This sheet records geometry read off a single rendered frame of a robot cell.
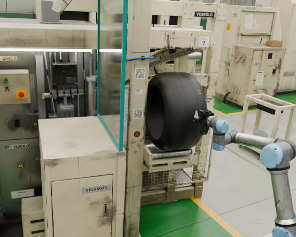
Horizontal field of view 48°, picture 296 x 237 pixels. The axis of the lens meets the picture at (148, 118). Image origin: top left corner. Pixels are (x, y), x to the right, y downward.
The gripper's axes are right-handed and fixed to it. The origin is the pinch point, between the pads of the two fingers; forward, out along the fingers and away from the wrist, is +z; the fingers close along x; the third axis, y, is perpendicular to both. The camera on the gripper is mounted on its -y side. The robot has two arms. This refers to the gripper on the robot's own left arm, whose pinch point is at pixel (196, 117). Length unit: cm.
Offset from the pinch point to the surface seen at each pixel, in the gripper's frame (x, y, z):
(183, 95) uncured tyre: 7.3, 14.4, 6.3
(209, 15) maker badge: -47, 73, 72
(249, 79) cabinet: -304, -23, 343
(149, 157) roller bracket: 28.2, -32.0, 14.1
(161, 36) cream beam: 10, 53, 43
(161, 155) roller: 16.7, -32.7, 17.8
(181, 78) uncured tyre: 3.6, 24.5, 18.2
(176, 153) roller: 4.7, -32.1, 18.0
